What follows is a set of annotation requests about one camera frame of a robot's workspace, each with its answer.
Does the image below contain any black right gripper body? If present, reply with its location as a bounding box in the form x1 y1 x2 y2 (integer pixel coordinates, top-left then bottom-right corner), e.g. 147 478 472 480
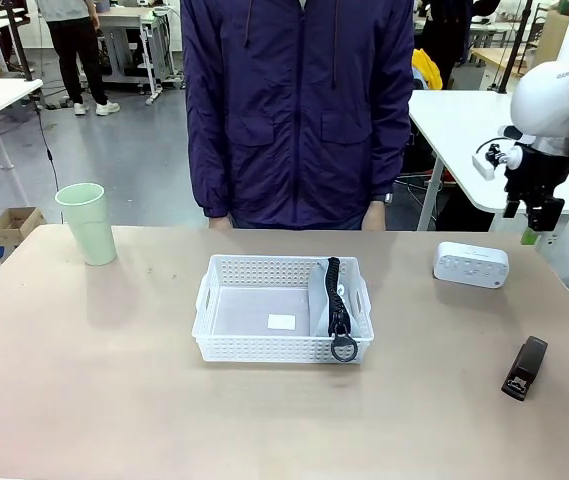
503 143 569 204

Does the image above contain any white rectangular clock device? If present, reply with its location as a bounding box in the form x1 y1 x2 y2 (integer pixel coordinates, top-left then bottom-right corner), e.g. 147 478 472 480
432 241 510 291

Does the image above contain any black stapler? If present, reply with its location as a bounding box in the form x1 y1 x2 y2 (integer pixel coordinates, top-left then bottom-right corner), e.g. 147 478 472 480
500 335 549 402

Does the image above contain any person's right forearm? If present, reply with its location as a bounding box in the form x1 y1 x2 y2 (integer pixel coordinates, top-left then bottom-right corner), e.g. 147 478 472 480
186 119 234 219

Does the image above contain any white perforated plastic basket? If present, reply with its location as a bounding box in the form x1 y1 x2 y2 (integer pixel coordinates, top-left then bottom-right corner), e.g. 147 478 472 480
192 254 376 365

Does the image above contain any person's left hand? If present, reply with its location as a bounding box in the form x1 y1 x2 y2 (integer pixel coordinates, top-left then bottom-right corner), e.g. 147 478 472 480
362 199 390 232

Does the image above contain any white table with metal legs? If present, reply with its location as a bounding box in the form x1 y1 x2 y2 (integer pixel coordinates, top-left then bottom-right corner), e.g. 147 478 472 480
406 88 569 251

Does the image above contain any wooden background table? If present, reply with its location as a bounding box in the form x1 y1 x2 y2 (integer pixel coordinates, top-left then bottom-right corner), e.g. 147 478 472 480
470 46 536 92

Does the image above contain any tall cardboard carton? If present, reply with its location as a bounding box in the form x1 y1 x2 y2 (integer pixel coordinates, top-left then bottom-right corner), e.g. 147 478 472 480
542 8 569 62

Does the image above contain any yellow garment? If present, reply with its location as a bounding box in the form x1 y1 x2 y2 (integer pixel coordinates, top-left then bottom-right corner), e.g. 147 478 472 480
411 48 444 91

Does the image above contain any grey pouch with black zipper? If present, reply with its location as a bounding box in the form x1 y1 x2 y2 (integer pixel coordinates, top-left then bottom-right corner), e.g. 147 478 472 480
307 256 363 364

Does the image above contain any person in purple jacket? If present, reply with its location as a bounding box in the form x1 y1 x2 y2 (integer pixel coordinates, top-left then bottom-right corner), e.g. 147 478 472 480
180 0 416 232

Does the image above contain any white paper label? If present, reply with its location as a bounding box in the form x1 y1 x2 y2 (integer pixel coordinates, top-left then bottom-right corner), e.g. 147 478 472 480
267 314 298 332

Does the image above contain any background workbench with white legs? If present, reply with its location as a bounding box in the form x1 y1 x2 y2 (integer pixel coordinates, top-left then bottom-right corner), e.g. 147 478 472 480
94 7 185 106

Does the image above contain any pale green plastic cup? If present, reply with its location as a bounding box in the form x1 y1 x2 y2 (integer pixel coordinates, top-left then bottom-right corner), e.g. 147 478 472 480
54 182 118 267

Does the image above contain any background person in black trousers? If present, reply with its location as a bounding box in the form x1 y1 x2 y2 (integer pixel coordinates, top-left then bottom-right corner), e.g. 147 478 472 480
33 0 121 117

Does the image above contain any brown cardboard box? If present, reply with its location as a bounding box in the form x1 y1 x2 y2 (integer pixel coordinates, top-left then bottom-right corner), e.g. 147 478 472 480
0 206 48 262

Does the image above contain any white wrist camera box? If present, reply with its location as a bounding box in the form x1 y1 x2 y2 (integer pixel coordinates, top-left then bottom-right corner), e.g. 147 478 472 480
471 149 498 182

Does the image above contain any black stand with hanging cable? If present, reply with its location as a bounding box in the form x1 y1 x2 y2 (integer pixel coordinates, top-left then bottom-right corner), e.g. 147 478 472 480
6 0 64 224

